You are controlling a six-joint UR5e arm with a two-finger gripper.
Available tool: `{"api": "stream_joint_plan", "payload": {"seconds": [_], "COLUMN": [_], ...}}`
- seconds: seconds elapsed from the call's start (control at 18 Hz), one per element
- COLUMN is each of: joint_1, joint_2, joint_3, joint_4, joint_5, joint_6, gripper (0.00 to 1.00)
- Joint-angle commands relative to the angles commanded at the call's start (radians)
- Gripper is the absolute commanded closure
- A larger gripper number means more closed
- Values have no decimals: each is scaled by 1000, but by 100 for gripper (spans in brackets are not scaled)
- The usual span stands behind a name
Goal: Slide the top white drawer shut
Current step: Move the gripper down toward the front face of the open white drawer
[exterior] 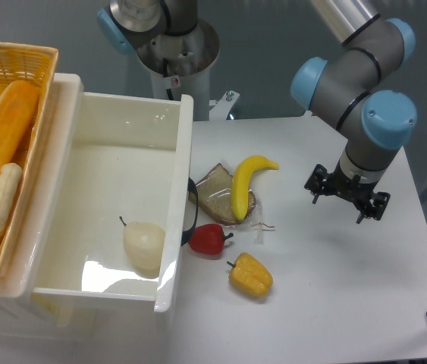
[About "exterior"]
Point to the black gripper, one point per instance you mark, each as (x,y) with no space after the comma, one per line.
(368,203)

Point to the white top drawer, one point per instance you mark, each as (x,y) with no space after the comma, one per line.
(129,161)

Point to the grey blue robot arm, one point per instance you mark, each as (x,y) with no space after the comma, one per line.
(343,94)

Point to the yellow banana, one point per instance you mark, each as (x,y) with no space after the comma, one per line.
(240,185)

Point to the yellow bell pepper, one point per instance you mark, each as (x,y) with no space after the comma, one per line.
(250,276)

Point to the wrapped bread slice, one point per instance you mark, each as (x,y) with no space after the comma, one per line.
(214,192)

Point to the red bell pepper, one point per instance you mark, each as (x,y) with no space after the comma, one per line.
(209,239)

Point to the white pear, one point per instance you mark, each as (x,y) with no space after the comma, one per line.
(143,244)

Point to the cream small squash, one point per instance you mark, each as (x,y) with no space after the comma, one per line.
(10,175)

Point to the yellow wicker basket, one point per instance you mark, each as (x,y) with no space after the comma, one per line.
(26,75)

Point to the black drawer handle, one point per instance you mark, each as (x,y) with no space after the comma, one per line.
(193,212)

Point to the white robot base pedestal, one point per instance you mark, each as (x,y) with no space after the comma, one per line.
(181,65)

